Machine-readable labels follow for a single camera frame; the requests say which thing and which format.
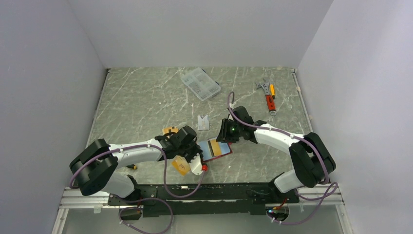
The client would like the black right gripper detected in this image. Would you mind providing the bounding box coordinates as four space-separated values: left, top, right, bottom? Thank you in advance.
216 118 243 143

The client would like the single gold credit card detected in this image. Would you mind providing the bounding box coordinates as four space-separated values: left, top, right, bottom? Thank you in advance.
172 156 191 176

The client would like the gold credit card stack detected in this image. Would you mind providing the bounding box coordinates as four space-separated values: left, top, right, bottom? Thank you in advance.
162 126 179 135

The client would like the gold card with black stripe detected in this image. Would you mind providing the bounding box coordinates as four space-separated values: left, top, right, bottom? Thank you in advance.
207 139 232 158

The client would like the red leather card holder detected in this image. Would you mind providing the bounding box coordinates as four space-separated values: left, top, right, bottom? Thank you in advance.
198 138 232 162

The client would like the silver VIP credit card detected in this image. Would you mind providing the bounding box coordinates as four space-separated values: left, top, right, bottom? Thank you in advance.
197 115 210 131

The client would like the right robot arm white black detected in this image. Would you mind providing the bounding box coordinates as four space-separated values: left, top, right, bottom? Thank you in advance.
216 106 337 202

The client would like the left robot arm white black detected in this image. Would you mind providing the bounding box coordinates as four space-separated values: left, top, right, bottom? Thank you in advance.
69 126 207 205

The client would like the red adjustable wrench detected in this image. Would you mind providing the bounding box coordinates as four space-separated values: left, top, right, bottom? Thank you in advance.
256 78 277 116

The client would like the black yellow screwdriver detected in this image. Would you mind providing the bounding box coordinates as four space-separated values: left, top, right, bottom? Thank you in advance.
127 164 137 170

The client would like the clear plastic screw box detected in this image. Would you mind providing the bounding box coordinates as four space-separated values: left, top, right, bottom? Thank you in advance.
181 67 221 101

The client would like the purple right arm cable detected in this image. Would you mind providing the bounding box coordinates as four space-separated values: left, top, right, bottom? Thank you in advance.
227 91 339 226

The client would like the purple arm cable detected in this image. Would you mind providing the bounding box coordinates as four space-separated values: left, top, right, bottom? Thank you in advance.
69 144 206 198
227 91 339 226

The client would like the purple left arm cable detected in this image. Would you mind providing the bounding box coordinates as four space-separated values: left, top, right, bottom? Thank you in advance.
69 144 206 198

